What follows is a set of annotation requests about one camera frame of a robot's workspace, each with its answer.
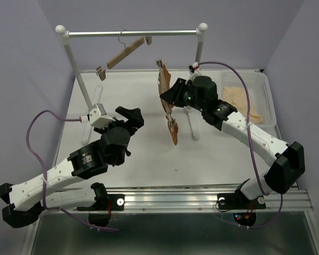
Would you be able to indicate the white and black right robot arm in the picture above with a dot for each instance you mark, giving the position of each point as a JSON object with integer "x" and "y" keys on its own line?
{"x": 286, "y": 161}

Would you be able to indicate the white plastic basket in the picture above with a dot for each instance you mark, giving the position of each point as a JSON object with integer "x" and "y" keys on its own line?
{"x": 259, "y": 92}

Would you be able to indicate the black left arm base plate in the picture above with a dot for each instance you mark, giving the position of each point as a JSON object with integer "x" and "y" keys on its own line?
{"x": 114, "y": 202}

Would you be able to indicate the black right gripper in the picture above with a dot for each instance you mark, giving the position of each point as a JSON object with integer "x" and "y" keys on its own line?
{"x": 173, "y": 94}

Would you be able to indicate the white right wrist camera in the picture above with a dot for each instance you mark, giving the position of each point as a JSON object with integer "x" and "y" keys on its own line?
{"x": 194, "y": 70}

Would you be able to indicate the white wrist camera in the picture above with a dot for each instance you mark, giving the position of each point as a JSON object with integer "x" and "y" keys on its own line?
{"x": 194, "y": 70}
{"x": 98, "y": 117}

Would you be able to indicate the aluminium mounting rail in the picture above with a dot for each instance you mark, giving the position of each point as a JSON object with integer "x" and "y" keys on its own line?
{"x": 176, "y": 200}

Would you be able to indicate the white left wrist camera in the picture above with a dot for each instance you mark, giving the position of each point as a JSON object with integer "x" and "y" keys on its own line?
{"x": 98, "y": 117}

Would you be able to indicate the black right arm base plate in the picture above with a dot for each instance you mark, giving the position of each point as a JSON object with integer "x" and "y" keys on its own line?
{"x": 237, "y": 201}

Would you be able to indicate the wooden clip hanger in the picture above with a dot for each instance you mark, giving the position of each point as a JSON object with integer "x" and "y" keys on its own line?
{"x": 163, "y": 86}
{"x": 101, "y": 71}

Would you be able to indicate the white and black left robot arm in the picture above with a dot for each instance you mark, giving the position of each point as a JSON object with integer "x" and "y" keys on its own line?
{"x": 28, "y": 201}

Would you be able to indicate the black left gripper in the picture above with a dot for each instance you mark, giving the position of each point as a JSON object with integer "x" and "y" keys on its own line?
{"x": 135, "y": 120}

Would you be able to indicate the beige underwear in basket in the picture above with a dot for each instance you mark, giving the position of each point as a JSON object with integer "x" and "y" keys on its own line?
{"x": 236, "y": 96}

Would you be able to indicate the brown boxer underwear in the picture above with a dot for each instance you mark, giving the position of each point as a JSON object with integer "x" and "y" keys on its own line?
{"x": 174, "y": 134}

